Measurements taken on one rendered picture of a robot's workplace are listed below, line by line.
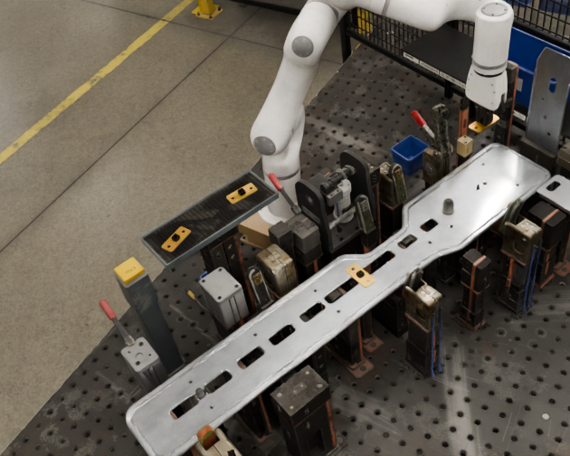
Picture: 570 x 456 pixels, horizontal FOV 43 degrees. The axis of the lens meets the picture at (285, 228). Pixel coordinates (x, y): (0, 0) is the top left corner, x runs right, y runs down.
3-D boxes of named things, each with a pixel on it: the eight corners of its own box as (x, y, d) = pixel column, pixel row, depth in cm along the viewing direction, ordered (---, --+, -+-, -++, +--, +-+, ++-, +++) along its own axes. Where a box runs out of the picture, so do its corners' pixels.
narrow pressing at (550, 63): (555, 156, 217) (574, 60, 193) (524, 138, 224) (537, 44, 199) (556, 155, 218) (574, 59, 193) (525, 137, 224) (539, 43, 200)
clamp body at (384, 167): (393, 269, 235) (390, 187, 208) (368, 250, 241) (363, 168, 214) (413, 254, 238) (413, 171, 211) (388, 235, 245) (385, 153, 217)
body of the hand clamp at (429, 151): (435, 238, 241) (438, 159, 215) (420, 227, 245) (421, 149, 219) (448, 229, 243) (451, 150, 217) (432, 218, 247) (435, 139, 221)
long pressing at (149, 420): (166, 479, 165) (164, 477, 164) (118, 413, 178) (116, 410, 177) (556, 175, 213) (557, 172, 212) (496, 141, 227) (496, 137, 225)
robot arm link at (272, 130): (294, 135, 228) (276, 169, 218) (260, 118, 228) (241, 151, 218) (347, 9, 189) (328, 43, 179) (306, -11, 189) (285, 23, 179)
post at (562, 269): (563, 278, 224) (578, 213, 202) (533, 259, 230) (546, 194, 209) (575, 267, 226) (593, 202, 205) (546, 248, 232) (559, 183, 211)
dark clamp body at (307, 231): (316, 328, 223) (301, 247, 195) (289, 303, 231) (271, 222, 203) (341, 308, 227) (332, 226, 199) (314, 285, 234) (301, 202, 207)
